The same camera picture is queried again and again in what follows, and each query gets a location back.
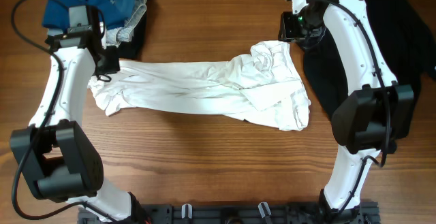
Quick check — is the white t-shirt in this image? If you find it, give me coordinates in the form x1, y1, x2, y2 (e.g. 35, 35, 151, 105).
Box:
88, 41, 311, 131

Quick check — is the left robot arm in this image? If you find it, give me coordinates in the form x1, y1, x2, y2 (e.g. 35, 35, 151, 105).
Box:
10, 35, 147, 223

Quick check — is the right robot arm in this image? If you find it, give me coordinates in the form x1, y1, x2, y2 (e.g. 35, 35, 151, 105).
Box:
279, 0, 414, 223

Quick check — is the folded light denim garment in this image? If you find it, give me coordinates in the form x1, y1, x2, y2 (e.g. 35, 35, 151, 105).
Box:
46, 0, 149, 47

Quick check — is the folded black garment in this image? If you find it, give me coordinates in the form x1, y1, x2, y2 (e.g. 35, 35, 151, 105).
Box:
106, 0, 148, 59

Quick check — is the black t-shirt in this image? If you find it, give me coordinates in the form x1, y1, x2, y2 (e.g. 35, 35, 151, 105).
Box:
303, 0, 435, 117

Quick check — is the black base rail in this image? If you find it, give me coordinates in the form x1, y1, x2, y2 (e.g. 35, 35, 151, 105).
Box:
77, 202, 382, 224

